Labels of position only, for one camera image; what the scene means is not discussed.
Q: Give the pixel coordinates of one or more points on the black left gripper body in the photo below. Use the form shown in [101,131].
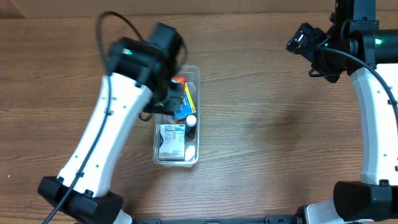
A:
[173,101]

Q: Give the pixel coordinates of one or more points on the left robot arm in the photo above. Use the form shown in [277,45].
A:
[139,79]

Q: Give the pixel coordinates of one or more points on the clear plastic container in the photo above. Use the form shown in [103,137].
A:
[193,80]

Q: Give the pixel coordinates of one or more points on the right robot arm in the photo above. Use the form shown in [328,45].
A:
[374,197]

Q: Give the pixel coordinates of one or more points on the orange tube white cap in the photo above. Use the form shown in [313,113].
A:
[172,119]

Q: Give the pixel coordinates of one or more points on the white medicine box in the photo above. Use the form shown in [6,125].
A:
[172,142]

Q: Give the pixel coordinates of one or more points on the dark bottle white cap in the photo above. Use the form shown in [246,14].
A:
[191,126]

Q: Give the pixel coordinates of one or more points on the blue VapoDrops box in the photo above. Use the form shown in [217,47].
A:
[187,107]

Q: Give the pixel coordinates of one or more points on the red medicine box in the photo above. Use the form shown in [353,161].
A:
[180,80]

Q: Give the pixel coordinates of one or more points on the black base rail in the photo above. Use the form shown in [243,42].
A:
[268,219]

